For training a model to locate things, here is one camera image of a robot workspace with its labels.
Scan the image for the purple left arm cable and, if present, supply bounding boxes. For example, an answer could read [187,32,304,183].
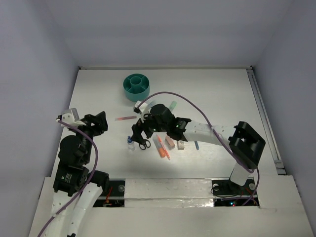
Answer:
[37,120,99,237]

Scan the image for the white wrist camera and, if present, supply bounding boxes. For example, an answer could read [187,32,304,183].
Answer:
[56,108,86,127]
[133,101,150,115]

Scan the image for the green highlighter marker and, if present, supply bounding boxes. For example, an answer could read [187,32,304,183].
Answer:
[169,101,177,111]

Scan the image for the pink eraser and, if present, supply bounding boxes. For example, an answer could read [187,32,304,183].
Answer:
[165,135,175,150]

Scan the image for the white boxed eraser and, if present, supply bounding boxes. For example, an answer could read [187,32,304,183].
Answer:
[177,141,185,150]

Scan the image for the black handled scissors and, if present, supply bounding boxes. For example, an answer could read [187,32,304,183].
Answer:
[139,139,151,151]

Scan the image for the orange highlighter marker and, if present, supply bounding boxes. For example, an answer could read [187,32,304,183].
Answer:
[153,137,166,158]

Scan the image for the aluminium side rail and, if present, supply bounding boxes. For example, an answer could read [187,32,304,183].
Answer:
[246,67,287,175]

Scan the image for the small blue-capped glue bottle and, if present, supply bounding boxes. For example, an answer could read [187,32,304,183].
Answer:
[127,136,135,151]

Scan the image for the red transparent pen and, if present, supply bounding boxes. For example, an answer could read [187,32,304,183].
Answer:
[115,116,137,121]

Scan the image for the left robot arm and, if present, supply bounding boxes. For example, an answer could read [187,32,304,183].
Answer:
[43,108,111,237]

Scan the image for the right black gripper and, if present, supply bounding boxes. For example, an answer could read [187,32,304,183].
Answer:
[130,109,168,145]

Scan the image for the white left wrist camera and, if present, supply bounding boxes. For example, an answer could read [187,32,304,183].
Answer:
[56,108,86,127]

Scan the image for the red thin pen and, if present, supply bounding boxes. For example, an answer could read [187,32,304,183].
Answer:
[156,135,170,160]

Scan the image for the teal round desk organizer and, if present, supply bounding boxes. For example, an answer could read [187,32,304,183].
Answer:
[123,74,150,102]

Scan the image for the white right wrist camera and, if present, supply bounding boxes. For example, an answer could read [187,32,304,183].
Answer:
[133,101,150,115]

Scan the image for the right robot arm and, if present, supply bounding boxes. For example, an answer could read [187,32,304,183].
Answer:
[131,101,266,194]

